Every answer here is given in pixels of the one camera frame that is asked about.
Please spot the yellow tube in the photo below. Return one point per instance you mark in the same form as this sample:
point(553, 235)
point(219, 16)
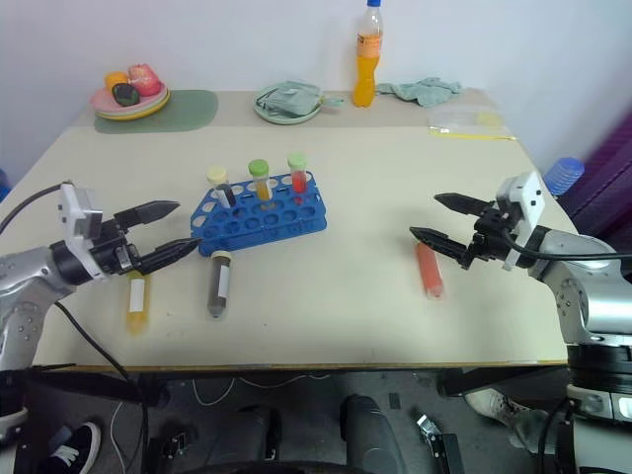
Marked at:
point(137, 301)

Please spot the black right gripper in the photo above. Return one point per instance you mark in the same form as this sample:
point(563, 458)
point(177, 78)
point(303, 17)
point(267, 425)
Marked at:
point(494, 234)

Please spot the stacked pastel plates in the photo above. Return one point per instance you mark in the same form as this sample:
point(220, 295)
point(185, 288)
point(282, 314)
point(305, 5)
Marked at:
point(131, 106)

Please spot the yellow-capped dark liquid tube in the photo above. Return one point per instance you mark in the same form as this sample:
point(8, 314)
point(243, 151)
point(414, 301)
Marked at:
point(222, 185)

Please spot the green-capped red liquid tube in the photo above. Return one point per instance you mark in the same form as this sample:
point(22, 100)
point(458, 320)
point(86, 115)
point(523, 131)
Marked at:
point(298, 175)

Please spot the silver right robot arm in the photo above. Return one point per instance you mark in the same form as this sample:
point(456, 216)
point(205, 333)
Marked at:
point(587, 291)

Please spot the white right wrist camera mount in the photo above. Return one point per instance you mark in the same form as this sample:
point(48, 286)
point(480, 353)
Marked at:
point(523, 212)

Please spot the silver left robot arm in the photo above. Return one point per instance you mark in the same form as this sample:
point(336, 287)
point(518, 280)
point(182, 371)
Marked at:
point(29, 284)

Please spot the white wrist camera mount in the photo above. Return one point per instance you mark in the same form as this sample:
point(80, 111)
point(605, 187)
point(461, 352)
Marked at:
point(76, 214)
point(523, 212)

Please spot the purple fabric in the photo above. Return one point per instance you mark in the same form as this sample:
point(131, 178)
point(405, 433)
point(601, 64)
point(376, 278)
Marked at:
point(607, 173)

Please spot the orange soda bottle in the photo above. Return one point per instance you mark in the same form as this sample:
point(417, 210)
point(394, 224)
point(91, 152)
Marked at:
point(368, 64)

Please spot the crumpled green cloth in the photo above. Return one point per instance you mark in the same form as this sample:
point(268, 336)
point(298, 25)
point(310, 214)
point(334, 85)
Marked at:
point(424, 90)

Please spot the light green plate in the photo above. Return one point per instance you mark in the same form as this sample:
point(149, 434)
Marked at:
point(286, 111)

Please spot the green-capped orange liquid tube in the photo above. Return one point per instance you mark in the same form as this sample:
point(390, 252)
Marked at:
point(260, 180)

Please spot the green placemat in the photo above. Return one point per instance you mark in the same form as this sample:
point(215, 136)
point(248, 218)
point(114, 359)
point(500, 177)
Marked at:
point(187, 111)

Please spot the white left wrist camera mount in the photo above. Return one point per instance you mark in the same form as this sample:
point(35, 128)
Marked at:
point(76, 214)

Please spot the grey tube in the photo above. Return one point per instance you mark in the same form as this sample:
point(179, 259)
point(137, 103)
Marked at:
point(219, 286)

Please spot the red toy apple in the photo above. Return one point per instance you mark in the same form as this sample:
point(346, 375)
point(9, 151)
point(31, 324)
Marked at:
point(144, 79)

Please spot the dark toy fruit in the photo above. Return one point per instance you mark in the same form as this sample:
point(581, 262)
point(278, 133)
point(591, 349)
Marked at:
point(124, 94)

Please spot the blue test tube rack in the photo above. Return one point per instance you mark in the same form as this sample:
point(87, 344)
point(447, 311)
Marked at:
point(257, 219)

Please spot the blue ribbed water bottle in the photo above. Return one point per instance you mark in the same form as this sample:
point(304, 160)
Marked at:
point(563, 173)

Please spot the orange toy fruit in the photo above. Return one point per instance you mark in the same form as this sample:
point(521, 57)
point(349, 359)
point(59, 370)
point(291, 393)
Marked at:
point(115, 79)

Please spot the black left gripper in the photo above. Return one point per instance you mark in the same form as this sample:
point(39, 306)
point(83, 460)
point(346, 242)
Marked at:
point(111, 252)

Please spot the clear plastic zip bag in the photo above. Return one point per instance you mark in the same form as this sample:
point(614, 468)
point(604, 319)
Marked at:
point(466, 121)

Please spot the white sneaker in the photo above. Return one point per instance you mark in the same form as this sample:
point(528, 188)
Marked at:
point(498, 405)

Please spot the black sneaker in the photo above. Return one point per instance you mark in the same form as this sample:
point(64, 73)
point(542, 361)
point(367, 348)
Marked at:
point(71, 449)

